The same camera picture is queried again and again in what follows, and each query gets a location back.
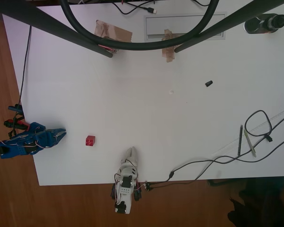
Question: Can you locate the small brown tape piece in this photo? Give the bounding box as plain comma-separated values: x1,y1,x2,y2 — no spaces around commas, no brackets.
161,28,181,63

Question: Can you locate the black clamp device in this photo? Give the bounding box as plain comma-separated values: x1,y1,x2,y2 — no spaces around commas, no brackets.
243,13,284,35

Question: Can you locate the transparent ruler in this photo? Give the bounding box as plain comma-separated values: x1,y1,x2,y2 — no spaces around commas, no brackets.
211,106,284,158

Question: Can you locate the red lego brick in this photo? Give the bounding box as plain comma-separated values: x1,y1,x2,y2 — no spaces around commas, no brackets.
85,135,97,147

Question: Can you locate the thin black cable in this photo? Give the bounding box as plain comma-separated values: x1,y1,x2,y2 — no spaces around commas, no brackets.
18,25,33,112

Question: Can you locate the thick black hose loop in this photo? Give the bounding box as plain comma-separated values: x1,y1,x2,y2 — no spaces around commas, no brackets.
60,0,220,51

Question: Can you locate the grey desk cable port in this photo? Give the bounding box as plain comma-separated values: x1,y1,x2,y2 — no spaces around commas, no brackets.
143,13,227,43

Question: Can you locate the looped black cable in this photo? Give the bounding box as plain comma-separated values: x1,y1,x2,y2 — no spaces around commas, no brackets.
244,109,284,164

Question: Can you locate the blue table clamp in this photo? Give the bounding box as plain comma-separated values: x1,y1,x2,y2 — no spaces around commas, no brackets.
8,103,24,114

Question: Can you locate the black tripod leg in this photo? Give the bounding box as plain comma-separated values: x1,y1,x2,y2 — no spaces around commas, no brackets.
0,0,114,58
174,0,284,53

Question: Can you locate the large brown tape piece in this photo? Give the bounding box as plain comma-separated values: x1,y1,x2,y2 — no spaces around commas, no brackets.
94,19,133,48

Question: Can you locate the red black table clamp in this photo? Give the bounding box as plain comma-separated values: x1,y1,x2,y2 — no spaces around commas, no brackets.
3,119,31,131

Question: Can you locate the black clamp with red knob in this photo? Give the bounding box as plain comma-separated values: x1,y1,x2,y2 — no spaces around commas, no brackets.
133,181,143,202

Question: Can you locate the long black cable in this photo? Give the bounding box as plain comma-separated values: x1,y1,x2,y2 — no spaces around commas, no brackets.
144,134,284,190

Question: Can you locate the black usb cable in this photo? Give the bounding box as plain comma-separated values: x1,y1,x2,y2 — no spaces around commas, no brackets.
108,0,157,15

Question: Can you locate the green pen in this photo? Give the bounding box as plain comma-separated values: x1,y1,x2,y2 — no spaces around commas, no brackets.
243,128,257,157

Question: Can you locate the black pen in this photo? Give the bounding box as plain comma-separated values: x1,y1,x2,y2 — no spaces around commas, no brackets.
237,125,244,157

